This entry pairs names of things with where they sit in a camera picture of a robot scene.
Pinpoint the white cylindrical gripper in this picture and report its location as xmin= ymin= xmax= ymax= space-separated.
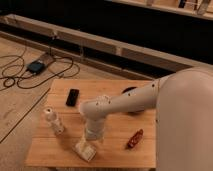
xmin=85 ymin=119 xmax=105 ymax=141

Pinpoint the white sponge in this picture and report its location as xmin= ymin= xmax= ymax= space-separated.
xmin=74 ymin=139 xmax=96 ymax=162

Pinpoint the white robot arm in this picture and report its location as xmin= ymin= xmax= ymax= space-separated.
xmin=79 ymin=67 xmax=213 ymax=171

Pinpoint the black smartphone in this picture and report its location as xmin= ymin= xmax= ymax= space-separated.
xmin=66 ymin=89 xmax=79 ymax=106

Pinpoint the wooden table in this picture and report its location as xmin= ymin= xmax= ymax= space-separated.
xmin=26 ymin=79 xmax=156 ymax=170

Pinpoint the red snack packet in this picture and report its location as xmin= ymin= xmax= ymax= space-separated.
xmin=127 ymin=129 xmax=143 ymax=149

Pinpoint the dark patterned bowl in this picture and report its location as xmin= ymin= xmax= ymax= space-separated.
xmin=121 ymin=86 xmax=144 ymax=116

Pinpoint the black power adapter box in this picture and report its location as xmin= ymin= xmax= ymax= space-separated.
xmin=27 ymin=61 xmax=45 ymax=74

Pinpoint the black floor cable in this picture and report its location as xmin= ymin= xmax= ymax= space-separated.
xmin=0 ymin=44 xmax=81 ymax=90

